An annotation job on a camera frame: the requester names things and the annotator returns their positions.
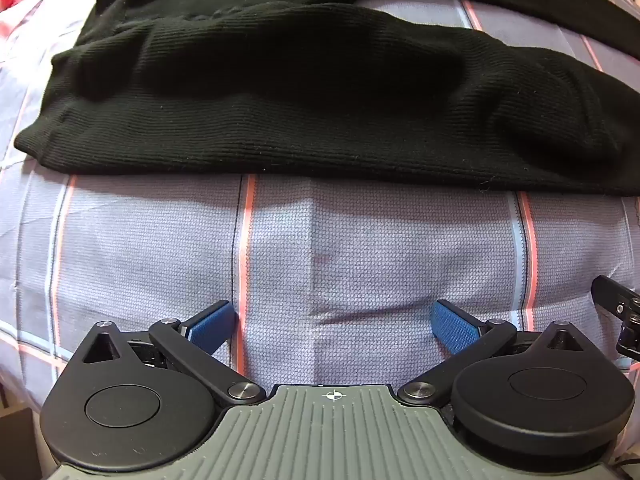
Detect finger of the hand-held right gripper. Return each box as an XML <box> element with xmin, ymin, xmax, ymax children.
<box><xmin>591</xmin><ymin>275</ymin><xmax>640</xmax><ymax>362</ymax></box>

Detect black pants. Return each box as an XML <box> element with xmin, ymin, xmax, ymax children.
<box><xmin>14</xmin><ymin>0</ymin><xmax>640</xmax><ymax>197</ymax></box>

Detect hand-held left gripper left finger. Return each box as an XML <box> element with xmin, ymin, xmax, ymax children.
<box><xmin>80</xmin><ymin>300</ymin><xmax>267</xmax><ymax>407</ymax></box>

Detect plaid bed sheet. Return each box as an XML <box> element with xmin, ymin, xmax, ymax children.
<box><xmin>0</xmin><ymin>0</ymin><xmax>640</xmax><ymax>411</ymax></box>

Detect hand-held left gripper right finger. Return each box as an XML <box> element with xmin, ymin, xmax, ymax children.
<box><xmin>397</xmin><ymin>299</ymin><xmax>596</xmax><ymax>407</ymax></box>

